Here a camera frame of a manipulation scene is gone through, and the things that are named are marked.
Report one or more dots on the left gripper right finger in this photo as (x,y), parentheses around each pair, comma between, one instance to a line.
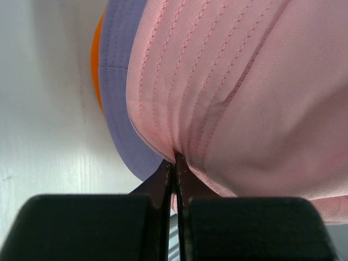
(212,227)

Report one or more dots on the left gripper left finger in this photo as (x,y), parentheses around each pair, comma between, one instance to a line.
(134,226)

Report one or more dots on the pink bucket hat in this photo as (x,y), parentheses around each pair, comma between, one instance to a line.
(253,94)

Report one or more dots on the orange bucket hat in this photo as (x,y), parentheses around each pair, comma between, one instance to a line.
(94,60)

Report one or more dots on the purple bucket hat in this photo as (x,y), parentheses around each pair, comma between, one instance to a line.
(118,30)

